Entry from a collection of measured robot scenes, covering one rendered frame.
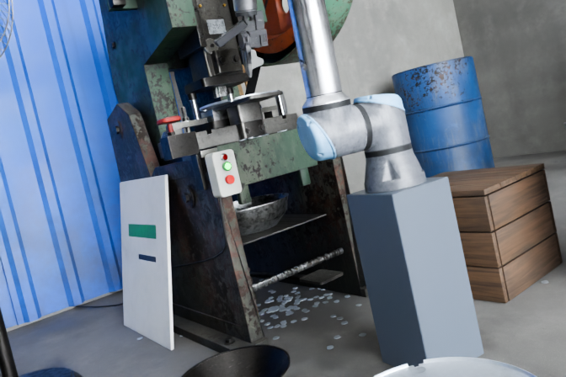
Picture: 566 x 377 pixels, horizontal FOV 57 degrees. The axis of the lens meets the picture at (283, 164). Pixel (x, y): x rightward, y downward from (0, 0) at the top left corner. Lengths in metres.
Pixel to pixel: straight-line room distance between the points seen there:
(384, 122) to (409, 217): 0.23
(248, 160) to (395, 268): 0.68
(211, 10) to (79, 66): 1.22
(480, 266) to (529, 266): 0.18
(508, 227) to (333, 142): 0.74
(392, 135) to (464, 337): 0.52
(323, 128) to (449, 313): 0.53
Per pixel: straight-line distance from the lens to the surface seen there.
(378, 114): 1.25
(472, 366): 0.90
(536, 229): 1.88
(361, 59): 4.15
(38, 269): 2.88
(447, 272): 1.32
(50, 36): 2.99
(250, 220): 1.84
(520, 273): 1.79
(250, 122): 1.81
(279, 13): 2.24
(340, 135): 1.20
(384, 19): 4.44
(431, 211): 1.28
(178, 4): 1.85
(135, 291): 2.20
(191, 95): 1.98
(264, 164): 1.75
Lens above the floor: 0.64
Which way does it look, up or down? 3 degrees down
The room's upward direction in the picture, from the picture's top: 13 degrees counter-clockwise
